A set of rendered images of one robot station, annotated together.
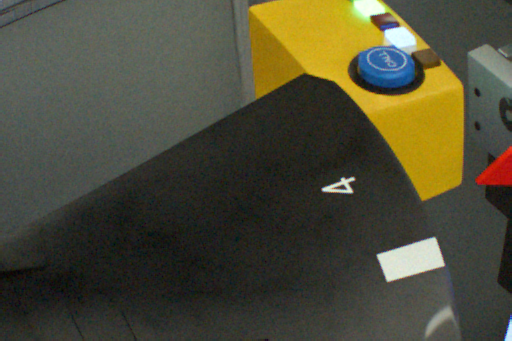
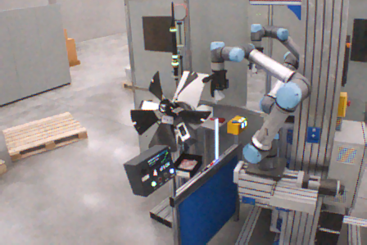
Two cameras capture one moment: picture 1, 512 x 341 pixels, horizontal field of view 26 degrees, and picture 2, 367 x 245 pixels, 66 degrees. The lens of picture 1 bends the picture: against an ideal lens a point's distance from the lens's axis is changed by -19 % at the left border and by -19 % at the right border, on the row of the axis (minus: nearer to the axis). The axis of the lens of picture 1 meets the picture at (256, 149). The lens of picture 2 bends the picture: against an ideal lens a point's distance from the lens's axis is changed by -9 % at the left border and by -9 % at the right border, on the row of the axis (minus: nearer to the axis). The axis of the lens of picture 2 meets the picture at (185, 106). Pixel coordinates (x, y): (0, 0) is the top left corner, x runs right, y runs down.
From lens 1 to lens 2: 2.00 m
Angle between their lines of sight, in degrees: 52
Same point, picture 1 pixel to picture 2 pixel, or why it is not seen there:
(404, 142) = (232, 127)
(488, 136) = not seen: hidden behind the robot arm
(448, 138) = (236, 129)
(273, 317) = (194, 117)
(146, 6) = (254, 120)
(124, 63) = (251, 125)
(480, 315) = not seen: hidden behind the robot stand
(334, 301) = (197, 119)
